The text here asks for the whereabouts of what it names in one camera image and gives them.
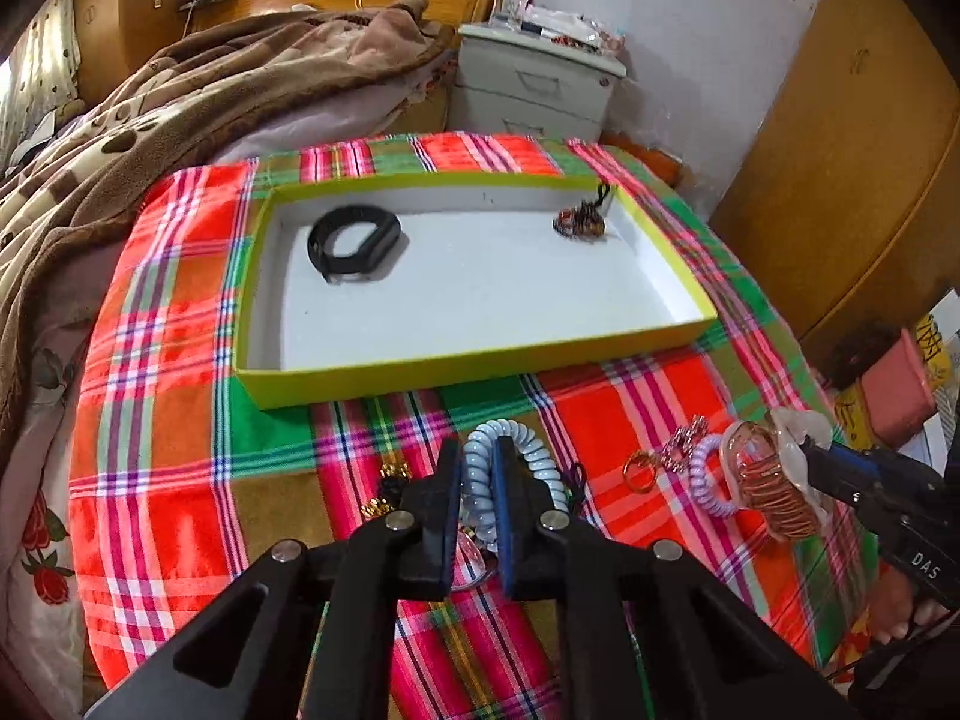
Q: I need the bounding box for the pearly hair claw clip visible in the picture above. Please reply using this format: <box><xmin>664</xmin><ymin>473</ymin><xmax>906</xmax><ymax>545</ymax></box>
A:
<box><xmin>718</xmin><ymin>406</ymin><xmax>833</xmax><ymax>541</ymax></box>

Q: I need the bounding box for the person's right hand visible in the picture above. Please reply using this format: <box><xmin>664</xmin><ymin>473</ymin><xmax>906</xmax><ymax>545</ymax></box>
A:
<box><xmin>868</xmin><ymin>576</ymin><xmax>932</xmax><ymax>644</ymax></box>

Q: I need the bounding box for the clutter on nightstand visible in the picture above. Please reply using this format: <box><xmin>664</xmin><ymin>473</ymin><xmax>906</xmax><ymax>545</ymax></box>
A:
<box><xmin>487</xmin><ymin>0</ymin><xmax>627</xmax><ymax>53</ymax></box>

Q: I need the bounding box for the dark beaded bracelet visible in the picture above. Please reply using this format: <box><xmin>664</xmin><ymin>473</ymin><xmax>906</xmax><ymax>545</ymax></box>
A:
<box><xmin>551</xmin><ymin>184</ymin><xmax>620</xmax><ymax>241</ymax></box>

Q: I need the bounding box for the yellow-green cardboard box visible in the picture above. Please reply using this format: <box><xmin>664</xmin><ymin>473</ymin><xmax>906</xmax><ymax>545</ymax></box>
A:
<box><xmin>234</xmin><ymin>171</ymin><xmax>719</xmax><ymax>412</ymax></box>

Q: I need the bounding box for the black hair tie gold charm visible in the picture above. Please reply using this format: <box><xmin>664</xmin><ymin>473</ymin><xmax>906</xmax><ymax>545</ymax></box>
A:
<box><xmin>360</xmin><ymin>461</ymin><xmax>413</xmax><ymax>522</ymax></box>

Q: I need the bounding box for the red green plaid cloth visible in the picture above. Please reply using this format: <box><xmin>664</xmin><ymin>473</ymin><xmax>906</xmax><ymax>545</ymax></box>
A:
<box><xmin>67</xmin><ymin>131</ymin><xmax>882</xmax><ymax>720</ymax></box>

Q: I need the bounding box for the orange stool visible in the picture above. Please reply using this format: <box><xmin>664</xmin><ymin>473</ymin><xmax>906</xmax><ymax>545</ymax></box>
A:
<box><xmin>637</xmin><ymin>142</ymin><xmax>687</xmax><ymax>188</ymax></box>

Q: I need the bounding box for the pink box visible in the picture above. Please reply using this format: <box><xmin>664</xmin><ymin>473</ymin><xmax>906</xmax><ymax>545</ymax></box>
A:
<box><xmin>859</xmin><ymin>326</ymin><xmax>938</xmax><ymax>451</ymax></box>

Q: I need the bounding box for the brown paw print blanket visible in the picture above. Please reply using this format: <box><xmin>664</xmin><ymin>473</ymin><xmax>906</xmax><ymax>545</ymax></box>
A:
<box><xmin>0</xmin><ymin>0</ymin><xmax>458</xmax><ymax>458</ymax></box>

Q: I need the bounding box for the yellow printed bag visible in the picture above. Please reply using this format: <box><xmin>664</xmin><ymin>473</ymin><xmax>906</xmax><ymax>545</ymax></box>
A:
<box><xmin>911</xmin><ymin>311</ymin><xmax>953</xmax><ymax>385</ymax></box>

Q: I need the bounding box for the floral bed sheet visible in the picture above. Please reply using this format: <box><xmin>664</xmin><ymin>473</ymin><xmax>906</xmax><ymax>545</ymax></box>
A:
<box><xmin>0</xmin><ymin>262</ymin><xmax>151</xmax><ymax>720</ymax></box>

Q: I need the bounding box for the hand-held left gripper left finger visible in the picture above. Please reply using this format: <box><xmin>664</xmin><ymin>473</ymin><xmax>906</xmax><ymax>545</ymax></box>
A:
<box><xmin>82</xmin><ymin>439</ymin><xmax>462</xmax><ymax>720</ymax></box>

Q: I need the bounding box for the light blue spiral hair tie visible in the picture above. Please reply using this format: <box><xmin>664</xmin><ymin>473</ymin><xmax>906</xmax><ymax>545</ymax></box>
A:
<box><xmin>459</xmin><ymin>420</ymin><xmax>562</xmax><ymax>556</ymax></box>

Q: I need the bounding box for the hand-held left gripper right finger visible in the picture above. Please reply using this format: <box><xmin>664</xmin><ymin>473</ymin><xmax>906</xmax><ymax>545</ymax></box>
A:
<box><xmin>491</xmin><ymin>439</ymin><xmax>863</xmax><ymax>720</ymax></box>

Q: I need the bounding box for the pink rhinestone hair clip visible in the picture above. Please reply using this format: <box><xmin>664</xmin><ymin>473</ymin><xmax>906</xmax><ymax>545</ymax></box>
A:
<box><xmin>660</xmin><ymin>416</ymin><xmax>710</xmax><ymax>473</ymax></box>

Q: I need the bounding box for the narrow wooden cabinet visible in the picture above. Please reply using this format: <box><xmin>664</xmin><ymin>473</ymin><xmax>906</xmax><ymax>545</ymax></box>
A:
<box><xmin>75</xmin><ymin>0</ymin><xmax>218</xmax><ymax>106</ymax></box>

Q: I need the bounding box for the purple spiral hair tie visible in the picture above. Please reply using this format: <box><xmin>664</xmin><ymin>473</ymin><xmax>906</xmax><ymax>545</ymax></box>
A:
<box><xmin>688</xmin><ymin>431</ymin><xmax>740</xmax><ymax>518</ymax></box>

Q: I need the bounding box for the patterned curtain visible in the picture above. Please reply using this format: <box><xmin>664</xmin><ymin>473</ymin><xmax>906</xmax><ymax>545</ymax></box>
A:
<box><xmin>0</xmin><ymin>0</ymin><xmax>83</xmax><ymax>166</ymax></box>

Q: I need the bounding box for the white nightstand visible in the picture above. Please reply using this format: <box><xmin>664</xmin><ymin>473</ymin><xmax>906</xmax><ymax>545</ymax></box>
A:
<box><xmin>446</xmin><ymin>22</ymin><xmax>629</xmax><ymax>143</ymax></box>

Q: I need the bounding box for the large wooden wardrobe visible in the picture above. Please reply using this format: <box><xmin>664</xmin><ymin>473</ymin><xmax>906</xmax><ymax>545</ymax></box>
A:
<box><xmin>709</xmin><ymin>0</ymin><xmax>960</xmax><ymax>346</ymax></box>

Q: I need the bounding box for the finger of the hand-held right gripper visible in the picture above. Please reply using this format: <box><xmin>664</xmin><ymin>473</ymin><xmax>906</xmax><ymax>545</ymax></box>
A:
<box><xmin>808</xmin><ymin>467</ymin><xmax>892</xmax><ymax>524</ymax></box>
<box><xmin>799</xmin><ymin>435</ymin><xmax>899</xmax><ymax>482</ymax></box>

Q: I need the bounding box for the black wristband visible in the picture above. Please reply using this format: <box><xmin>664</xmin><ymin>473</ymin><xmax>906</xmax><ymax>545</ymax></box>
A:
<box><xmin>307</xmin><ymin>205</ymin><xmax>410</xmax><ymax>284</ymax></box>

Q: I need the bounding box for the gold ring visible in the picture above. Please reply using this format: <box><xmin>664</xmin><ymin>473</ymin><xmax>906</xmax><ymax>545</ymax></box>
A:
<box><xmin>622</xmin><ymin>450</ymin><xmax>661</xmax><ymax>494</ymax></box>

